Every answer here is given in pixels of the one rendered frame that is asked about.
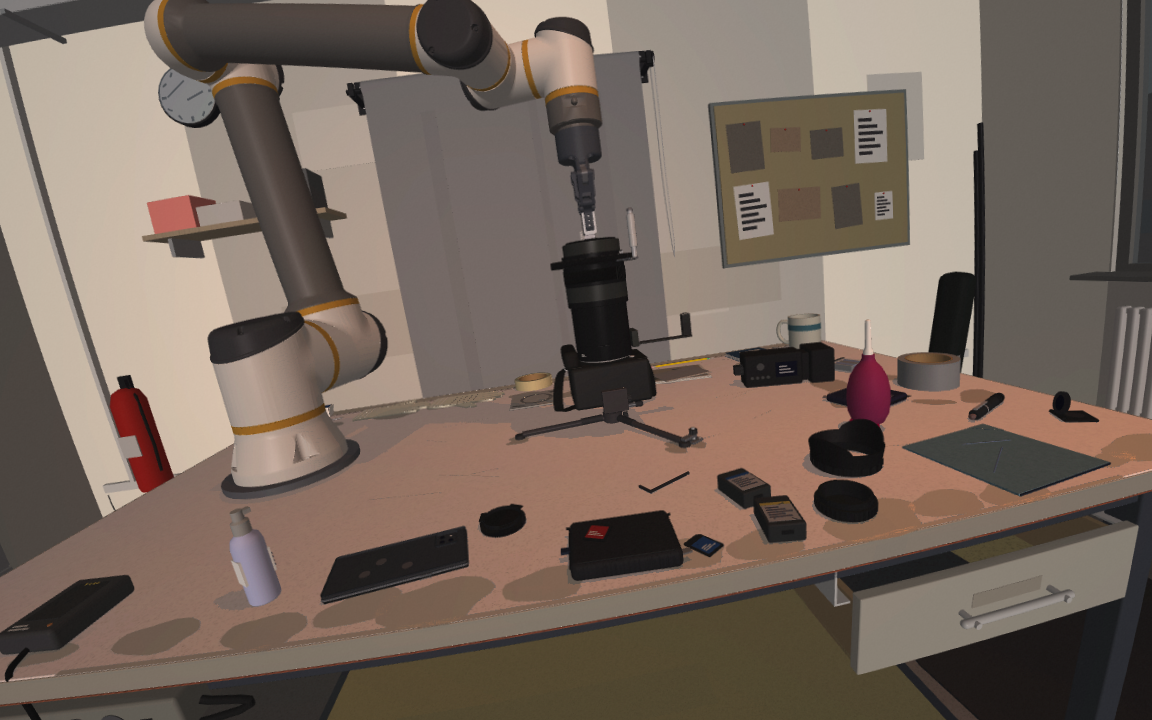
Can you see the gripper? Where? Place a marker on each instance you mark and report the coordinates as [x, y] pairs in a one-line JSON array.
[[583, 185]]

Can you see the black front lens cap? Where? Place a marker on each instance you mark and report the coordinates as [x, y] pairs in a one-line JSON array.
[[604, 244]]

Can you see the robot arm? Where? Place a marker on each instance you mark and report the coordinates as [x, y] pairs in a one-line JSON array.
[[276, 200]]

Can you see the white collar lever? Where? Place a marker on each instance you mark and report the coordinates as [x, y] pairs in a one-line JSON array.
[[631, 232]]

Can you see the black telephoto zoom lens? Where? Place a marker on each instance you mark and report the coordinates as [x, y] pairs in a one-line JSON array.
[[596, 310]]

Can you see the small black round cap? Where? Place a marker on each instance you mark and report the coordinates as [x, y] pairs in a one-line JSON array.
[[502, 521]]

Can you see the black lens hood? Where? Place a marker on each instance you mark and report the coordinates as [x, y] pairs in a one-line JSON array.
[[841, 458]]

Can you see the small black mat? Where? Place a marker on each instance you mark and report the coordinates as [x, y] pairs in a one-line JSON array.
[[901, 397]]

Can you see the large black round cap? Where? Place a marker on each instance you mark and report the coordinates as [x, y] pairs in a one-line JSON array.
[[846, 502]]

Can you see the grey roll backdrop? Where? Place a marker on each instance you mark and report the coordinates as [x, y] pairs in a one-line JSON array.
[[476, 250]]

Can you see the beige tape roll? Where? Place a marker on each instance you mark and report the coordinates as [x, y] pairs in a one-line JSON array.
[[533, 381]]

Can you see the grey flat tray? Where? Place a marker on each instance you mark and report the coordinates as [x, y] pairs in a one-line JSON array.
[[681, 372]]

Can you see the small grey pad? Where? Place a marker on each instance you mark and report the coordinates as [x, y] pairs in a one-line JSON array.
[[536, 399]]

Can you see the black tabletop tripod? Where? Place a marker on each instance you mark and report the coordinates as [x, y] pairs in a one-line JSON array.
[[636, 425]]

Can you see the cork notice board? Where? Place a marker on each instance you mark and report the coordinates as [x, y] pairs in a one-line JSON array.
[[816, 180]]

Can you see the white mug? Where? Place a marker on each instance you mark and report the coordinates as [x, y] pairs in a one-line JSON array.
[[804, 330]]

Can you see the black boxy device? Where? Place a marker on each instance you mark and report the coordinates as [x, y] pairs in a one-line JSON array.
[[781, 368]]

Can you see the grey metal ruler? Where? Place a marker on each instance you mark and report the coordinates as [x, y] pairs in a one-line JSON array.
[[416, 406]]

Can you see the black hex key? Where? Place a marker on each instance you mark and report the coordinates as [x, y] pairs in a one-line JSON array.
[[658, 487]]

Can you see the maroon air blower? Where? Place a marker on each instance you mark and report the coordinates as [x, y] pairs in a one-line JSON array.
[[869, 390]]

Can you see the black case red label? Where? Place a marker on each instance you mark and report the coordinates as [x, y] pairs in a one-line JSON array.
[[631, 550]]

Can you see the blue memory card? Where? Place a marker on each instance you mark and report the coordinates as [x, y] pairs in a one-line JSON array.
[[704, 545]]

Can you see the grey box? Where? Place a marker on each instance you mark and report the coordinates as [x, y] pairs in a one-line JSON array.
[[226, 212]]

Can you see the grey tape roll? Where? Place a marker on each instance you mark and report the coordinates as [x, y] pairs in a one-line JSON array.
[[929, 375]]

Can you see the black cylinder case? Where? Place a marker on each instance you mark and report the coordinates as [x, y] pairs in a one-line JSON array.
[[952, 310]]

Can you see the black upright pole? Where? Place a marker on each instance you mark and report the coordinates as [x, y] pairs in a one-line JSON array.
[[979, 250]]

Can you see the black tablet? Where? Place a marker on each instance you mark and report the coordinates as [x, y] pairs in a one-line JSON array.
[[394, 566]]

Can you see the red box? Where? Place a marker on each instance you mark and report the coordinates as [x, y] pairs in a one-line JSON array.
[[176, 215]]

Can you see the black marker pen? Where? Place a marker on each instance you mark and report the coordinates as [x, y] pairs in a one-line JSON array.
[[986, 406]]

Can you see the lavender pump bottle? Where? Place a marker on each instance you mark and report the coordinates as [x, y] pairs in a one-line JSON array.
[[254, 565]]

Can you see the red fire extinguisher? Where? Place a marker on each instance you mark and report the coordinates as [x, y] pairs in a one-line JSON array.
[[141, 435]]

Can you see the small black clip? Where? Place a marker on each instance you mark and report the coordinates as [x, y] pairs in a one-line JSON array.
[[1071, 410]]

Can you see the grey table drawer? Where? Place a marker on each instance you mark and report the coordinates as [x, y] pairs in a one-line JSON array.
[[996, 600]]

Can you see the black power pack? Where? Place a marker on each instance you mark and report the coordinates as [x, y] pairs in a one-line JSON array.
[[64, 613]]

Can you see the black camera body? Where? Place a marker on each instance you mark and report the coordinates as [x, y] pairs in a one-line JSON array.
[[616, 380]]

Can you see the black camera battery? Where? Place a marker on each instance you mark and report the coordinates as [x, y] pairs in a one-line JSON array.
[[780, 519], [743, 488]]

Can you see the grey wall paper sheet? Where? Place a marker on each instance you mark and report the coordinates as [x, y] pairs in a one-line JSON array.
[[916, 115]]

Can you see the grey round base plate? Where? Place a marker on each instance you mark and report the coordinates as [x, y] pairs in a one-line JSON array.
[[336, 468]]

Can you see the wooden wall shelf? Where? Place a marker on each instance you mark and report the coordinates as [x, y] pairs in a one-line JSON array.
[[216, 232]]

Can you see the grey wall clock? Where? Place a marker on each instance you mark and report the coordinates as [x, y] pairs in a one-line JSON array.
[[181, 100]]

